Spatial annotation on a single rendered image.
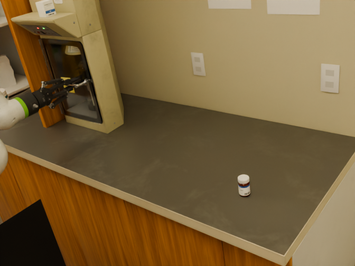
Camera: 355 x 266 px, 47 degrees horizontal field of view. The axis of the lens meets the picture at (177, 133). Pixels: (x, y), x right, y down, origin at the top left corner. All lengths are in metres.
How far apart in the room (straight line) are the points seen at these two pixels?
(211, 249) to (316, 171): 0.46
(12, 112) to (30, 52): 0.47
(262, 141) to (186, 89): 0.57
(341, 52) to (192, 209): 0.80
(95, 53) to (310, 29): 0.90
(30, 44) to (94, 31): 0.39
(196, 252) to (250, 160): 0.40
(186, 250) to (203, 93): 0.84
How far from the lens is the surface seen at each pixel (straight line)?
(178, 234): 1.47
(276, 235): 1.24
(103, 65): 1.87
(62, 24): 1.73
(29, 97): 1.76
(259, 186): 1.43
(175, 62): 2.06
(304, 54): 1.69
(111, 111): 1.94
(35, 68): 2.11
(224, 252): 1.37
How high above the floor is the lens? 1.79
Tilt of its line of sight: 28 degrees down
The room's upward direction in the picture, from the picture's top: 10 degrees counter-clockwise
